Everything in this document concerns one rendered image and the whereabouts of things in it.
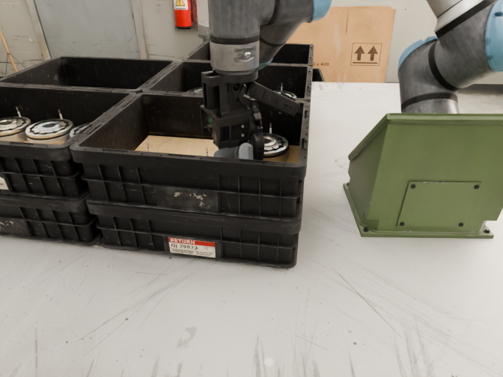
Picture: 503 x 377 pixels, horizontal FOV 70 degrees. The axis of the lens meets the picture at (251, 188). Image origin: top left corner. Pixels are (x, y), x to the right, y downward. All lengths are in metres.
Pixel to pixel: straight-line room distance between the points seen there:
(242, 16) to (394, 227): 0.51
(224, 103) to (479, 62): 0.49
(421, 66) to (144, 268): 0.70
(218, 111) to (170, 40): 3.36
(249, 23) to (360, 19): 3.17
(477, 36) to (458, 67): 0.07
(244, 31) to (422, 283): 0.53
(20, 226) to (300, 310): 0.58
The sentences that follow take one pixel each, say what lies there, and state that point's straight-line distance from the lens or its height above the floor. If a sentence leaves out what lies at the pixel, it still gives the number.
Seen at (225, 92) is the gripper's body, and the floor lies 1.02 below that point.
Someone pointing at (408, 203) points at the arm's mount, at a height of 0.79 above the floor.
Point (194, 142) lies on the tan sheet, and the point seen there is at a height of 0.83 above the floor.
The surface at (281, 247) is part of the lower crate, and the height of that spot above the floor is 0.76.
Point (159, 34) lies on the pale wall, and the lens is 3.95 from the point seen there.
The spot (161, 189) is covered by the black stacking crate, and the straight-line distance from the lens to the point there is 0.64.
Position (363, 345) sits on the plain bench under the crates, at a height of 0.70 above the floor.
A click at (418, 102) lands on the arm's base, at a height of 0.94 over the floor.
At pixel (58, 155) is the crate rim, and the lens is 0.69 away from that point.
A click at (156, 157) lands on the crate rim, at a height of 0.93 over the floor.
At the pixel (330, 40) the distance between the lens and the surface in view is 3.65.
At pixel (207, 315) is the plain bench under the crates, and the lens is 0.64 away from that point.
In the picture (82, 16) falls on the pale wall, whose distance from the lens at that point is 4.16.
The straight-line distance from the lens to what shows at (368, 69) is 3.72.
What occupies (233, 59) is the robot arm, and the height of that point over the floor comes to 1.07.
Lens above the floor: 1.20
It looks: 33 degrees down
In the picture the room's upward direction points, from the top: straight up
